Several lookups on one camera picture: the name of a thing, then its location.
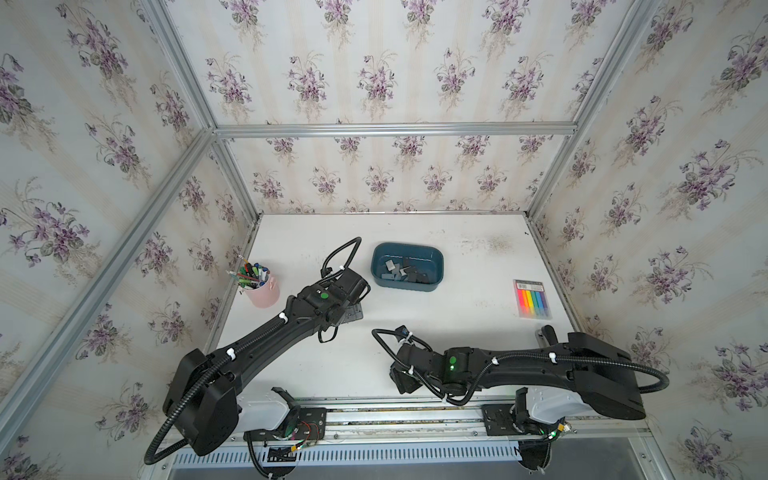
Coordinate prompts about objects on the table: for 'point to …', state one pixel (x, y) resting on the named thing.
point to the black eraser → (418, 277)
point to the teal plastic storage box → (407, 267)
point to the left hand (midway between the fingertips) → (342, 312)
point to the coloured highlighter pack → (531, 299)
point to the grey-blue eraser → (396, 277)
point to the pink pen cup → (260, 287)
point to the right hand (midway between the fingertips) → (403, 373)
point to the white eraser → (390, 265)
